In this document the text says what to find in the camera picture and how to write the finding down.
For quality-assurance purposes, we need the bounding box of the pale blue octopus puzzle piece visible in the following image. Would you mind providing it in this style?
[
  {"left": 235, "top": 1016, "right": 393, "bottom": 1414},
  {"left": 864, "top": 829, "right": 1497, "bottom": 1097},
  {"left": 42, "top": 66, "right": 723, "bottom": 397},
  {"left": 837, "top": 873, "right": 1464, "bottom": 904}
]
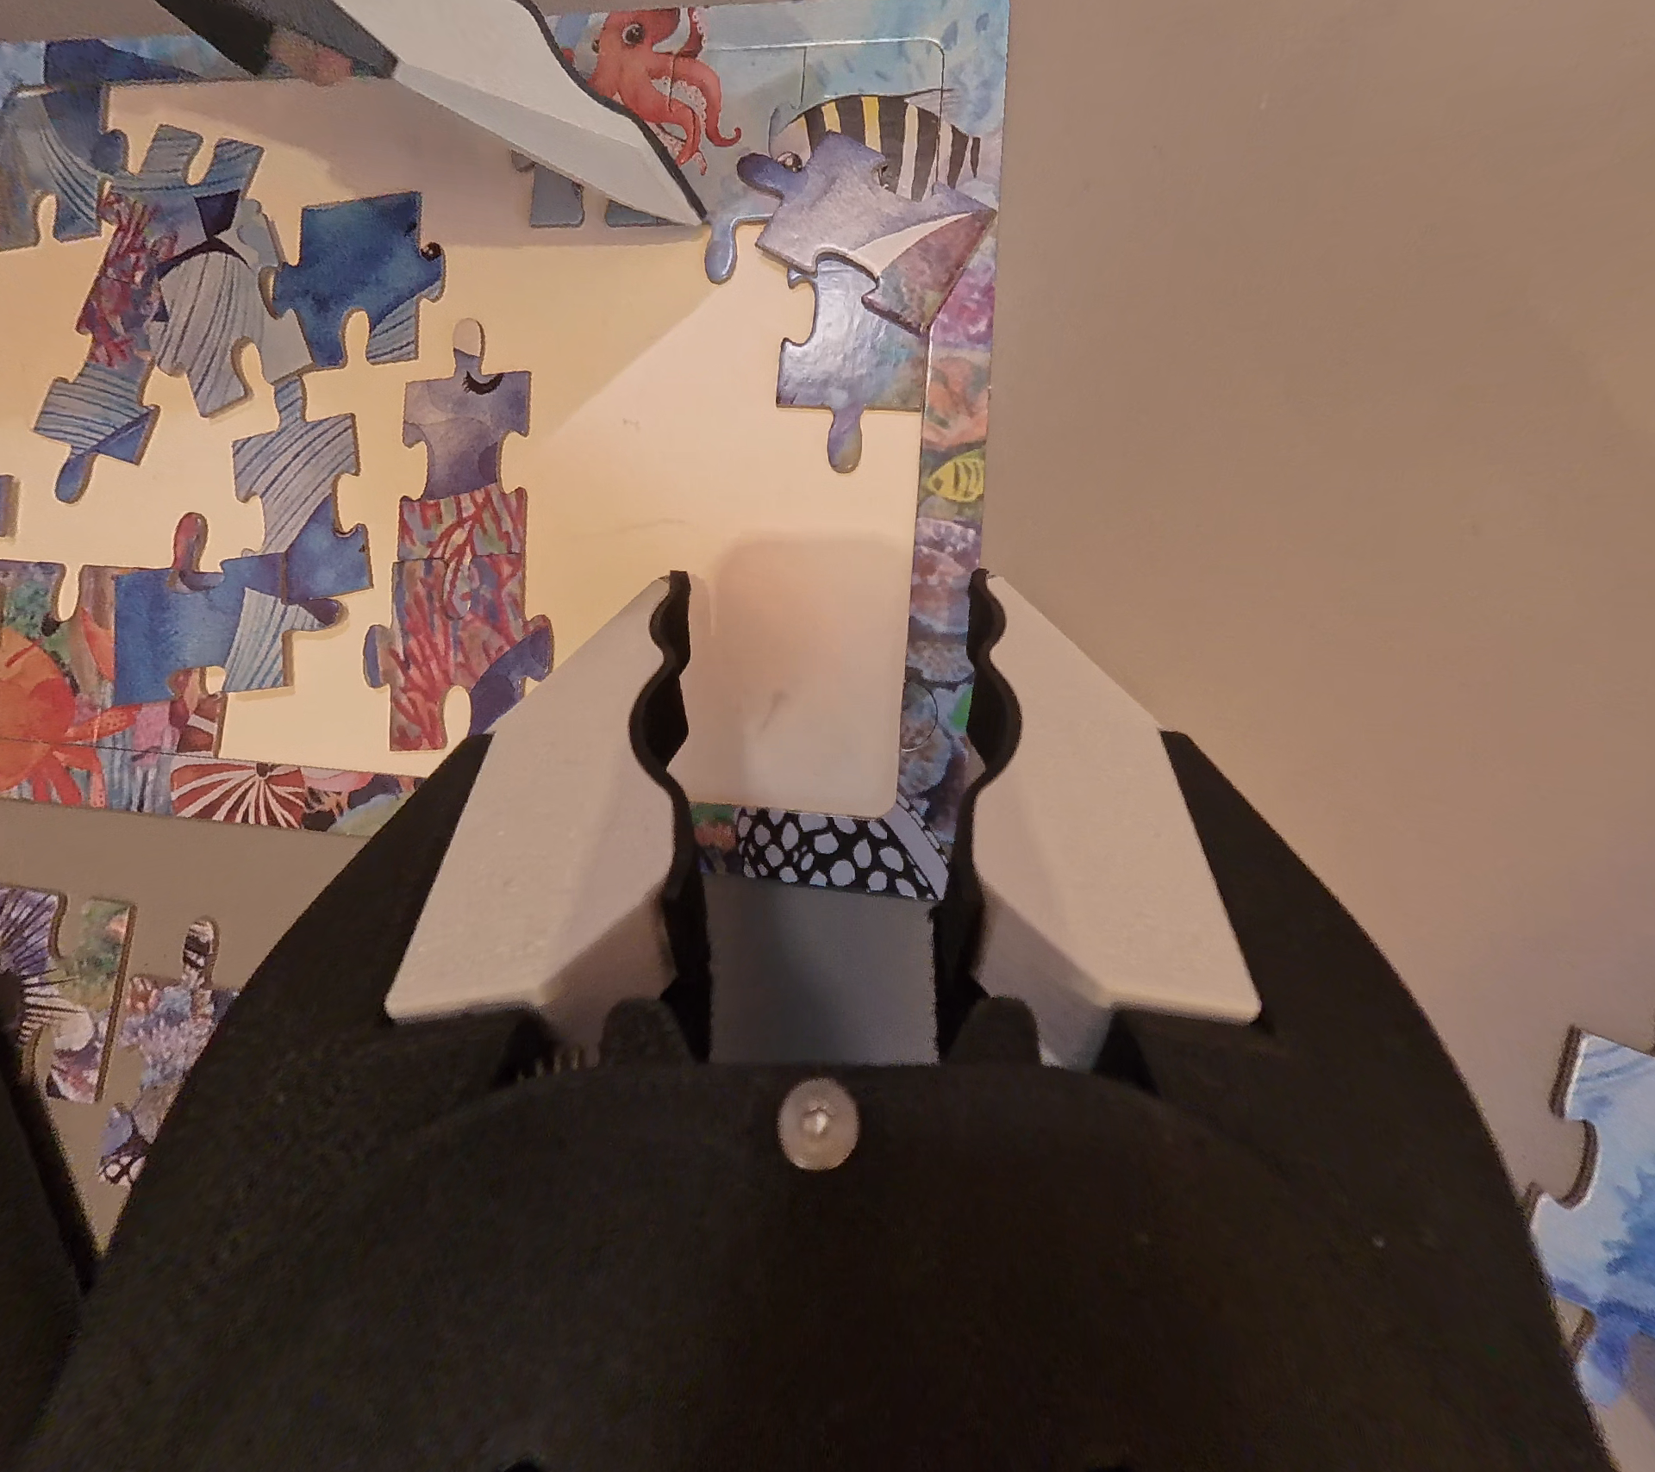
[{"left": 673, "top": 37, "right": 811, "bottom": 181}]

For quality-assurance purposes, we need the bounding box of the striped dark blue puzzle piece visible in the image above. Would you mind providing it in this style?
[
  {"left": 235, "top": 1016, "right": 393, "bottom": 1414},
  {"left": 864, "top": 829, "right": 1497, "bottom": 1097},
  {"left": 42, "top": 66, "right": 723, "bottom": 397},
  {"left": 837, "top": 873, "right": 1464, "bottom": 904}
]
[{"left": 233, "top": 373, "right": 373, "bottom": 609}]

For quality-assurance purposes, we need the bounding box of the dark blue puzzle piece with eye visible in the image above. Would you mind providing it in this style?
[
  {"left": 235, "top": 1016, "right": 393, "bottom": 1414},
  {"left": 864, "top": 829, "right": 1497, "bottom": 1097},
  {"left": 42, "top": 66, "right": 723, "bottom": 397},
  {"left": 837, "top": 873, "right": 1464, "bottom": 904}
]
[{"left": 275, "top": 192, "right": 449, "bottom": 369}]

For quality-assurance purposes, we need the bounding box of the crab claw puzzle piece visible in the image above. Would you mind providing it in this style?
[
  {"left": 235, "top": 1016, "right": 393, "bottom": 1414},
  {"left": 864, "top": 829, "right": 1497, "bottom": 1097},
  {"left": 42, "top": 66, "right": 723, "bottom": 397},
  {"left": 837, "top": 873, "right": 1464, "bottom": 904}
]
[{"left": 52, "top": 512, "right": 228, "bottom": 750}]

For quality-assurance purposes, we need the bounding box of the orange crab puzzle piece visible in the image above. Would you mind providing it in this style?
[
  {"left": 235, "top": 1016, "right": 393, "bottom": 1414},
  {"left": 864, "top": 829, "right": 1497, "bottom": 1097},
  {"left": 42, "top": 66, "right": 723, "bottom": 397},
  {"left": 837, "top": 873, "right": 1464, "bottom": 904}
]
[{"left": 0, "top": 619, "right": 119, "bottom": 809}]

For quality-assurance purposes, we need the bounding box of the purple pink coral puzzle piece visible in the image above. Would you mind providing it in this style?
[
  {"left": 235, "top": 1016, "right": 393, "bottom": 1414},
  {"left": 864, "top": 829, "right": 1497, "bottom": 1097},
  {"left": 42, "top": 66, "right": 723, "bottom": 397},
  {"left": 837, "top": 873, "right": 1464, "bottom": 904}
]
[{"left": 776, "top": 250, "right": 933, "bottom": 476}]

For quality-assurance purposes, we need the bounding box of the coral and purple puzzle piece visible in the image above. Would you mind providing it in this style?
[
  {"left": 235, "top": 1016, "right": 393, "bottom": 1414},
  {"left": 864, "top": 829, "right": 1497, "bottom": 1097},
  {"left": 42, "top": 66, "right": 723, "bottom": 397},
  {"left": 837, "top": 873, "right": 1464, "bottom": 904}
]
[{"left": 75, "top": 192, "right": 176, "bottom": 376}]

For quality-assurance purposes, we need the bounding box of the purple urchin puzzle piece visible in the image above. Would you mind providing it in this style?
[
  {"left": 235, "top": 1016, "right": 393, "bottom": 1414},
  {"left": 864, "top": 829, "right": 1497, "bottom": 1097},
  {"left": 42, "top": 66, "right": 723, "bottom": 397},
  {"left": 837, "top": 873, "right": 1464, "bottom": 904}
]
[{"left": 0, "top": 883, "right": 138, "bottom": 1105}]

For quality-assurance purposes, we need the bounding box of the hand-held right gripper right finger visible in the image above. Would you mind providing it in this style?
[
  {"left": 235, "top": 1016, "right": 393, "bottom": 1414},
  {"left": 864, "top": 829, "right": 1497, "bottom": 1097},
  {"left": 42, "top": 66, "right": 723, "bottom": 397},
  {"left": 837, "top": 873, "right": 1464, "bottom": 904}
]
[{"left": 931, "top": 569, "right": 1262, "bottom": 1067}]

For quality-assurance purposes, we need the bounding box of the wide blue striped puzzle piece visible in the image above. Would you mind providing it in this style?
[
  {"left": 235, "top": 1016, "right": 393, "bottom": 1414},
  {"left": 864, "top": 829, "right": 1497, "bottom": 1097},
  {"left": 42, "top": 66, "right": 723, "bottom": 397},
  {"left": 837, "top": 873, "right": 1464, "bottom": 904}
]
[{"left": 0, "top": 81, "right": 128, "bottom": 252}]

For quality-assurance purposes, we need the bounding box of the striped fish puzzle piece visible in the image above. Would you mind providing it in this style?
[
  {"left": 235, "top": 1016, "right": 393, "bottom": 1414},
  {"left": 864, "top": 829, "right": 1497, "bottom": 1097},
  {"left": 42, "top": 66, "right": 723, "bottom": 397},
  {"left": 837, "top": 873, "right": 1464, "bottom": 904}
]
[{"left": 704, "top": 44, "right": 985, "bottom": 288}]

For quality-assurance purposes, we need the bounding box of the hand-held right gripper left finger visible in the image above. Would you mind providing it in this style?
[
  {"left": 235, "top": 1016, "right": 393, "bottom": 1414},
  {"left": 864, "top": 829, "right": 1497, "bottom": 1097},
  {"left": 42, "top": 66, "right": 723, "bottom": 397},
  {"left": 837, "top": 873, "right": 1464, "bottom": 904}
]
[{"left": 385, "top": 569, "right": 714, "bottom": 1067}]

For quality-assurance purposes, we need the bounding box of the striped purple puzzle piece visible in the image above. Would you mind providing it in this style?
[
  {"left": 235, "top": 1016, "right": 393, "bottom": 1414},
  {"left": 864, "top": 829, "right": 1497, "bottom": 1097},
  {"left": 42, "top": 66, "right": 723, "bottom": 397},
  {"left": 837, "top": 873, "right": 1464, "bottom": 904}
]
[{"left": 737, "top": 133, "right": 1000, "bottom": 340}]

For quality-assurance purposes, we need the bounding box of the octopus arms puzzle piece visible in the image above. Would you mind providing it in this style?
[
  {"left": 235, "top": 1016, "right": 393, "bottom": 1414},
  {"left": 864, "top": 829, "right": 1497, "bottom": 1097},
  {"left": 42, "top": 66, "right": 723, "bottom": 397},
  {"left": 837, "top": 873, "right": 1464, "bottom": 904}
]
[{"left": 511, "top": 147, "right": 678, "bottom": 231}]

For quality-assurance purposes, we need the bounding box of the blue watercolour puzzle piece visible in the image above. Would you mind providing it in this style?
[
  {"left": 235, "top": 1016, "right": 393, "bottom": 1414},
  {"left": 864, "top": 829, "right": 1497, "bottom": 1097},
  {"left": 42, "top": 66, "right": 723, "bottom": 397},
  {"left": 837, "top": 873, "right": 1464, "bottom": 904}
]
[{"left": 109, "top": 512, "right": 345, "bottom": 714}]

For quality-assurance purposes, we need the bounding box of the striped puzzle piece with tail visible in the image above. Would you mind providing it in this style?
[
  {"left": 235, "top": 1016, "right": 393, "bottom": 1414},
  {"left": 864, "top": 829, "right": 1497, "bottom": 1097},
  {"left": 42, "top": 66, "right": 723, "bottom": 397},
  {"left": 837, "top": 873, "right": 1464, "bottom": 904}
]
[{"left": 31, "top": 366, "right": 164, "bottom": 507}]

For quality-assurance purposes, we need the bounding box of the pale striped puzzle piece with fin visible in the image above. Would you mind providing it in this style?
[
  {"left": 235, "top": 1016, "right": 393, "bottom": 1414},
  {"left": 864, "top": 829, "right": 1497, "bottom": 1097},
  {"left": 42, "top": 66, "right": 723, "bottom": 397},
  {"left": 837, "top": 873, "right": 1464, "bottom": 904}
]
[{"left": 152, "top": 199, "right": 316, "bottom": 421}]

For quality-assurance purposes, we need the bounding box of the sea print puzzle tray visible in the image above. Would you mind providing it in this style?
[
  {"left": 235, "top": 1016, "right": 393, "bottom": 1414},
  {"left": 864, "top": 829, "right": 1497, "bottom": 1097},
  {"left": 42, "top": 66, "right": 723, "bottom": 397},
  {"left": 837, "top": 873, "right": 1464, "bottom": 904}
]
[{"left": 0, "top": 0, "right": 1014, "bottom": 904}]

